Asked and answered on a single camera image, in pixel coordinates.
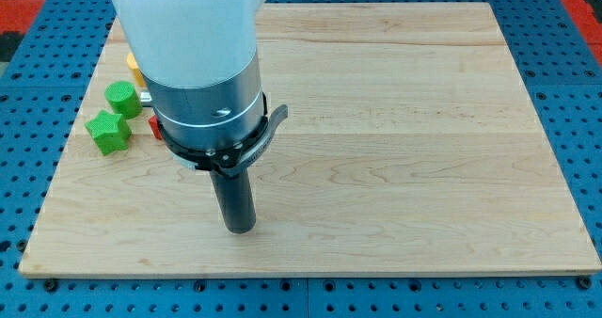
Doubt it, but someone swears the red block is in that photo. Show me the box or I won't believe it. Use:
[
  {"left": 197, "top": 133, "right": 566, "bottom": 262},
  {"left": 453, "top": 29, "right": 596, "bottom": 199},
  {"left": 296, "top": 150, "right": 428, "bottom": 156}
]
[{"left": 148, "top": 115, "right": 163, "bottom": 140}]

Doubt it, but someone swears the green star block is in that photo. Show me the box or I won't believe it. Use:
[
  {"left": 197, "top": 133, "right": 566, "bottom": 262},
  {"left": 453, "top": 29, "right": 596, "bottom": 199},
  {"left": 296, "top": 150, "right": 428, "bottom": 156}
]
[{"left": 85, "top": 110, "right": 132, "bottom": 155}]

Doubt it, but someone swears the light wooden board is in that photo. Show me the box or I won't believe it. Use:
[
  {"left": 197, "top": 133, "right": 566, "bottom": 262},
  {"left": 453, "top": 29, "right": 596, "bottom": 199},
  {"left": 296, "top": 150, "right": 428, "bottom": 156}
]
[{"left": 19, "top": 3, "right": 601, "bottom": 279}]

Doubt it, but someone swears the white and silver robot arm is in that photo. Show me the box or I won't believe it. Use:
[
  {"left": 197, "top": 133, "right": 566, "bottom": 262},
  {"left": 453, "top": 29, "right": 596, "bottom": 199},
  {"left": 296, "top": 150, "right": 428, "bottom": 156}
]
[{"left": 112, "top": 0, "right": 265, "bottom": 151}]

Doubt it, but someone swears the green cylinder block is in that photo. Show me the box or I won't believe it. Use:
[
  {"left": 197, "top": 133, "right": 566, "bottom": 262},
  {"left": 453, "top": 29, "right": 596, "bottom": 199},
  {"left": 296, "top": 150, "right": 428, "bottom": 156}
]
[{"left": 104, "top": 81, "right": 142, "bottom": 119}]

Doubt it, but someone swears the black quick-release clamp ring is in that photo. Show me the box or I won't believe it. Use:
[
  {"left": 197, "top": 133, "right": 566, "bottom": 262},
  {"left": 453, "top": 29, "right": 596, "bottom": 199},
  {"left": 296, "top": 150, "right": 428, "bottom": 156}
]
[{"left": 157, "top": 91, "right": 290, "bottom": 178}]

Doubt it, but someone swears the black cylindrical pointer tool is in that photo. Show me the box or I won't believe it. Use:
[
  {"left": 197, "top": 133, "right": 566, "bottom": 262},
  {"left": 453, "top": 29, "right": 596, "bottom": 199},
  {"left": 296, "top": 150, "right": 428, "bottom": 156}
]
[{"left": 210, "top": 170, "right": 256, "bottom": 234}]

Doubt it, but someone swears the yellow block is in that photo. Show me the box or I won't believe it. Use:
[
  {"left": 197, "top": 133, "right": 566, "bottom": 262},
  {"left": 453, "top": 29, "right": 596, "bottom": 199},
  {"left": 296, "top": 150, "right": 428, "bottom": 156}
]
[{"left": 126, "top": 52, "right": 146, "bottom": 87}]

